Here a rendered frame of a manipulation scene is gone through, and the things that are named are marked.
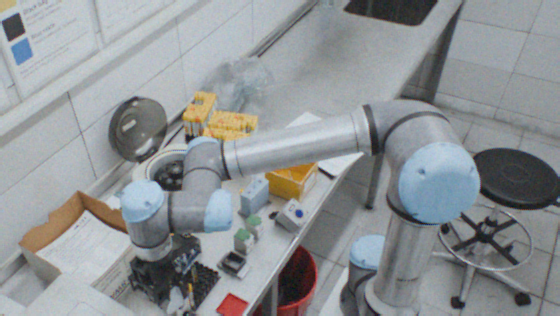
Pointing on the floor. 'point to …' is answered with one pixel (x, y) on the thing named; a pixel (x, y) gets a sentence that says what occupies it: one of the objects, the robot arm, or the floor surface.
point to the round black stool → (501, 185)
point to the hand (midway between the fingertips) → (173, 297)
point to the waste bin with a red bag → (296, 284)
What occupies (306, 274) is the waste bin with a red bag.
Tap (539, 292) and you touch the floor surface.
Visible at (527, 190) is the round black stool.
